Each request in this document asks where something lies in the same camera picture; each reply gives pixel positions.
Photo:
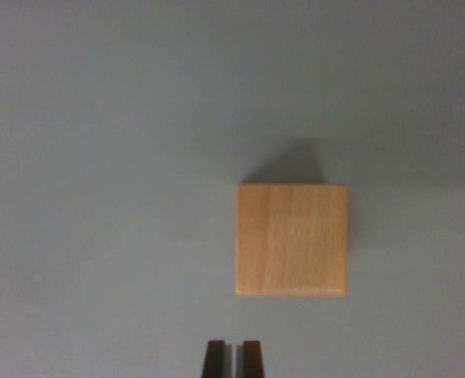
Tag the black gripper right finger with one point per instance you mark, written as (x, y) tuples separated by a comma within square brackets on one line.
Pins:
[(252, 362)]

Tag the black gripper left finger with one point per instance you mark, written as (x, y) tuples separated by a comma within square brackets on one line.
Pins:
[(215, 362)]

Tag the wooden cube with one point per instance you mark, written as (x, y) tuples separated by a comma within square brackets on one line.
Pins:
[(291, 240)]

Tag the grey plastic tray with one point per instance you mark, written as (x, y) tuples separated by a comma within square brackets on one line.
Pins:
[(98, 157)]

